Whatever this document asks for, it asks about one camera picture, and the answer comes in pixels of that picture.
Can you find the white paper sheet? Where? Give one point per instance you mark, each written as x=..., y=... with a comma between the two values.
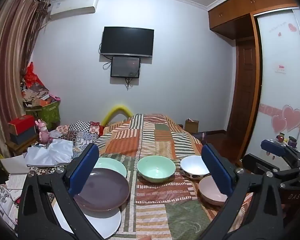
x=15, y=165

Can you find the green bowl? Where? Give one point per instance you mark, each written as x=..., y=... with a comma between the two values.
x=155, y=172

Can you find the orange striped patchwork blanket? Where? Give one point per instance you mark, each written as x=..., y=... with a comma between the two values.
x=155, y=135

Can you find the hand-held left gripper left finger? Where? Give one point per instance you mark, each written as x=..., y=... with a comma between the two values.
x=83, y=170

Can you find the grey bag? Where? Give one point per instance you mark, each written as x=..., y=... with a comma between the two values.
x=197, y=135

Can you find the striped brown curtain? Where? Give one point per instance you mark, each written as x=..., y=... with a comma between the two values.
x=7, y=67

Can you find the pink bowl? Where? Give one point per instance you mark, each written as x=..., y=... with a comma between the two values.
x=210, y=190

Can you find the checkered patchwork quilt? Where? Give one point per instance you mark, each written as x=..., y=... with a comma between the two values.
x=82, y=132

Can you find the white air conditioner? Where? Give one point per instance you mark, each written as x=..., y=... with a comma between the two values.
x=72, y=7

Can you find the red plastic bag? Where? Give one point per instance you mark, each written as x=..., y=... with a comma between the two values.
x=33, y=76

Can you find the red box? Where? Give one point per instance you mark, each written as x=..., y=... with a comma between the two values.
x=21, y=123

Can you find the open notebook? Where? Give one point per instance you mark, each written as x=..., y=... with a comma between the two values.
x=16, y=186

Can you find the cardboard box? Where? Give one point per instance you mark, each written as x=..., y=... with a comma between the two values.
x=192, y=126

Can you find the purple plate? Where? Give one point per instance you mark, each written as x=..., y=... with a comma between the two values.
x=105, y=190

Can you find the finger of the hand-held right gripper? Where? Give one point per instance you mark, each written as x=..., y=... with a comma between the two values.
x=257, y=163
x=275, y=148

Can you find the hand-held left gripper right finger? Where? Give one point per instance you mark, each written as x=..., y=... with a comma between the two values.
x=216, y=170

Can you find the yellow foam tube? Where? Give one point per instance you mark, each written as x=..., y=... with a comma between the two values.
x=116, y=110

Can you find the small black wall monitor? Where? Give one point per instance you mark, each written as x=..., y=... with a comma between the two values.
x=125, y=67

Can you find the white spotted bowl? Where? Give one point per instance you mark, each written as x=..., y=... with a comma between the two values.
x=192, y=166

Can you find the pink rabbit toy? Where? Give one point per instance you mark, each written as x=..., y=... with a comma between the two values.
x=43, y=131

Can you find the black wall television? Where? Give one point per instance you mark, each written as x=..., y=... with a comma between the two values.
x=127, y=41

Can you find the green storage box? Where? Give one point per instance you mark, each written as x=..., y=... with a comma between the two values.
x=48, y=112

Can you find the pile of printed paper bags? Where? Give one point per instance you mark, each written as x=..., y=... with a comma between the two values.
x=36, y=93

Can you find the brown wooden door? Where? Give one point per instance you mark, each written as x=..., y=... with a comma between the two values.
x=245, y=85

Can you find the dark grey box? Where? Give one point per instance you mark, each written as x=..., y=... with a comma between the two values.
x=23, y=137

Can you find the wooden overhead cabinet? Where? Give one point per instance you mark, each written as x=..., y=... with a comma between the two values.
x=230, y=15

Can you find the white plate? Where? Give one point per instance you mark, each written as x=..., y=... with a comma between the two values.
x=107, y=220

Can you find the white cloth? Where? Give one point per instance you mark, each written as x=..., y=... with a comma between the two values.
x=52, y=152

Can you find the pink plastic toy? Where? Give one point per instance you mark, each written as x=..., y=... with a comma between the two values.
x=55, y=97

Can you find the pale green plate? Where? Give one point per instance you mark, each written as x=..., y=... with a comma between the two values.
x=110, y=166

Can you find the white wardrobe with pink hearts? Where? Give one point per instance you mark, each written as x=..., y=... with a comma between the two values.
x=280, y=100

